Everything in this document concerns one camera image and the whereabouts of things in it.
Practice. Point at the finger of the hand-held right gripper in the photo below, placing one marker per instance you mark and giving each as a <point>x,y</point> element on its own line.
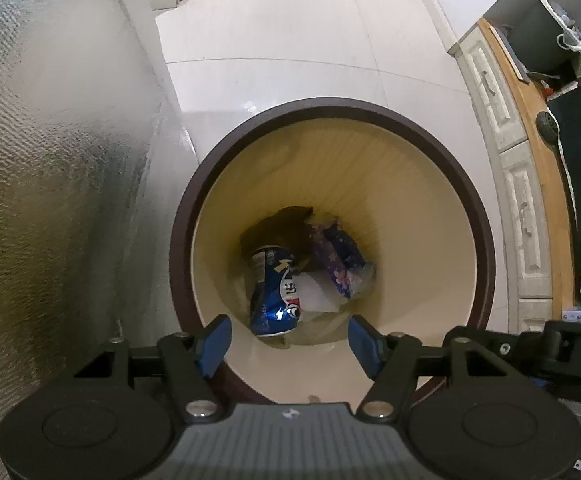
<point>515,347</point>

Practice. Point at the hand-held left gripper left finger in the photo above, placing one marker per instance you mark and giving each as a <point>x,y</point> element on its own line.
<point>215,345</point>

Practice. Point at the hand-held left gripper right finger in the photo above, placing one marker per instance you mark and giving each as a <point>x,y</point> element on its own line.
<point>363,347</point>

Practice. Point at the blue soda can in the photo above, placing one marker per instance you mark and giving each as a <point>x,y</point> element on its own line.
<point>273,295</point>

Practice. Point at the blue white plastic wrapper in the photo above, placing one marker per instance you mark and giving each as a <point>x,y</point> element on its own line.
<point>340,260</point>

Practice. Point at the yellow wastebasket with brown rim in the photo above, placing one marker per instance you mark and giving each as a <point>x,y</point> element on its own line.
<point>370,170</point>

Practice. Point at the grey trash bin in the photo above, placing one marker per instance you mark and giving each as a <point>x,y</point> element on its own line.
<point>520,35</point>

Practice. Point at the white wood-top low cabinet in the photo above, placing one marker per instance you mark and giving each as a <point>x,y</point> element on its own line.
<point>525,210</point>

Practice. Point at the silver foil-covered box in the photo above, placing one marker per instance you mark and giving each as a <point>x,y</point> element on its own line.
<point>45,160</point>

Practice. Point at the grey flat board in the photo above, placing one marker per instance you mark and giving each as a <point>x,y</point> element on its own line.
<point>513,57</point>

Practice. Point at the white bin liner bag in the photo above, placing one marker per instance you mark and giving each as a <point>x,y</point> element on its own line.
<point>570,35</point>

